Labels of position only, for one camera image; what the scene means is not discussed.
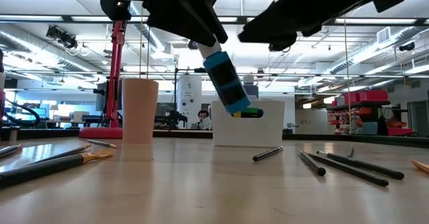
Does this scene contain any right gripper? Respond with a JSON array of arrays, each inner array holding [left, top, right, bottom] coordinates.
[[238, 0, 413, 44]]

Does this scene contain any small blue paint bottle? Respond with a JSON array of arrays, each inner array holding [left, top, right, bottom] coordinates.
[[197, 40, 251, 115]]

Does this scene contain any black paintbrush orange tip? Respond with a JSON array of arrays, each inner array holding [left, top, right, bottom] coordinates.
[[411, 159, 429, 175], [86, 139, 119, 150]]

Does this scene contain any wide paintbrush gold ferrule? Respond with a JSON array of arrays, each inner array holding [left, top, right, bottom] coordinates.
[[0, 149, 115, 189]]

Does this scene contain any white cylindrical tank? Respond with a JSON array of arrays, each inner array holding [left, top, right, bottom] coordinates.
[[176, 75, 203, 129]]

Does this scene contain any black tripod stand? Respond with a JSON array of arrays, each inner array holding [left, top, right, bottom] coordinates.
[[154, 67, 225, 130]]

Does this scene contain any red desk lamp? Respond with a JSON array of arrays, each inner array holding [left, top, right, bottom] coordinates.
[[78, 19, 127, 140]]

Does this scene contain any person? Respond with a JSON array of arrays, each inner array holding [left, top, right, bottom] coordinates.
[[190, 109, 212, 131]]

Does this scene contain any white plastic bin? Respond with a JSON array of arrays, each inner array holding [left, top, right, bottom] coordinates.
[[210, 99, 286, 148]]

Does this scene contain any orange cup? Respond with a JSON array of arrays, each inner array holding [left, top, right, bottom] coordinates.
[[121, 78, 160, 145]]

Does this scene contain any white air vent grille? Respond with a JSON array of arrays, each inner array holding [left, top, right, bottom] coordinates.
[[376, 26, 391, 45]]

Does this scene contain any shelf with red bins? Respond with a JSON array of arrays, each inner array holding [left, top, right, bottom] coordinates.
[[326, 89, 392, 135]]

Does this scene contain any dark monitor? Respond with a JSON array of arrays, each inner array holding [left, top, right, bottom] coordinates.
[[95, 80, 123, 113]]

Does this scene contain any red floor bin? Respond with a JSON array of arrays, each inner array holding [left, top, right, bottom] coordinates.
[[387, 126, 415, 137]]

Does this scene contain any black ceiling camera with cable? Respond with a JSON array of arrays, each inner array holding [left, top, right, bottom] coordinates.
[[267, 42, 292, 53]]

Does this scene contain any silver ventilation duct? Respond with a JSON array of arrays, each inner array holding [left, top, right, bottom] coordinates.
[[330, 25, 429, 76], [0, 22, 101, 74]]

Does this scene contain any black aluminium table frame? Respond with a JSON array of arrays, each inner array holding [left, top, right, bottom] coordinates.
[[0, 127, 429, 149]]

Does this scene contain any black hose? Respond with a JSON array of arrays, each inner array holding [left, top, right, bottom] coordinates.
[[0, 98, 42, 129]]

